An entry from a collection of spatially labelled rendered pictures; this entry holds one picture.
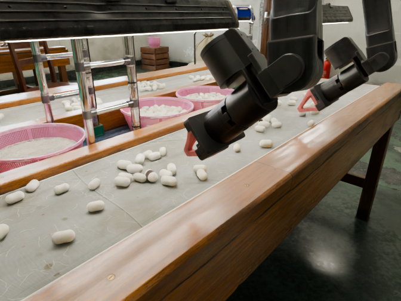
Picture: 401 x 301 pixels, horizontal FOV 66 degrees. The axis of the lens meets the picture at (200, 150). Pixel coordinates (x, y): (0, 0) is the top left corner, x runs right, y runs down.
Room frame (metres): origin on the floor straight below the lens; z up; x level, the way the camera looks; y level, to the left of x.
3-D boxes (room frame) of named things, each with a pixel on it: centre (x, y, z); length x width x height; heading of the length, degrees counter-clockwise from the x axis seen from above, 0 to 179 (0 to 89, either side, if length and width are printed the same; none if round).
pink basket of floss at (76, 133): (0.77, 0.45, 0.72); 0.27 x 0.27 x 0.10
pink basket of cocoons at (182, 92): (1.31, -0.03, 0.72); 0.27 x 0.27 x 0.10
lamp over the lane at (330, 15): (1.44, -0.52, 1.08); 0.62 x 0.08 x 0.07; 139
